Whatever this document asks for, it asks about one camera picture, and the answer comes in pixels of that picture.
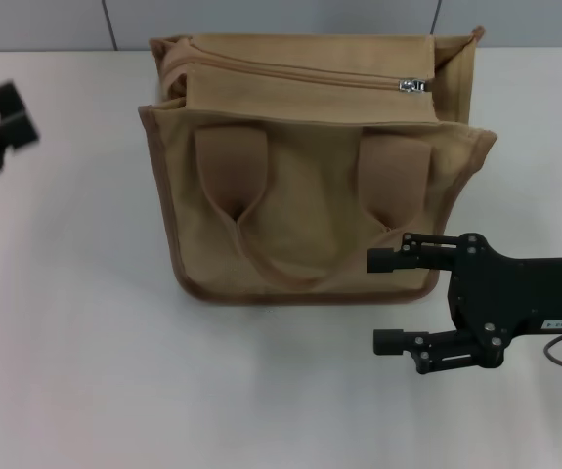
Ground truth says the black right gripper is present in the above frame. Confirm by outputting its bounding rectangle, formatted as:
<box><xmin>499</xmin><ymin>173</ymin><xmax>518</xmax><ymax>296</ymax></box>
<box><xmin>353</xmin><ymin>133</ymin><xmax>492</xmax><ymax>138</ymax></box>
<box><xmin>367</xmin><ymin>233</ymin><xmax>562</xmax><ymax>376</ymax></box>

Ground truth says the khaki canvas food bag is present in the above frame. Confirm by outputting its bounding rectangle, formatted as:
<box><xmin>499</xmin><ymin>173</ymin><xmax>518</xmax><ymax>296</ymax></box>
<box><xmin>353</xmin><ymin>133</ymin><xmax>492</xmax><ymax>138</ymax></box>
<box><xmin>137</xmin><ymin>26</ymin><xmax>499</xmax><ymax>308</ymax></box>

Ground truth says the silver metal zipper pull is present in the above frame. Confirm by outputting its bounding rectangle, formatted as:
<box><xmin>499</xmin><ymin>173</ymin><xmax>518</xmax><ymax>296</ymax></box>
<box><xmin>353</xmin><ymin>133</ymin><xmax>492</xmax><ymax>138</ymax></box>
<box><xmin>397</xmin><ymin>77</ymin><xmax>431</xmax><ymax>94</ymax></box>

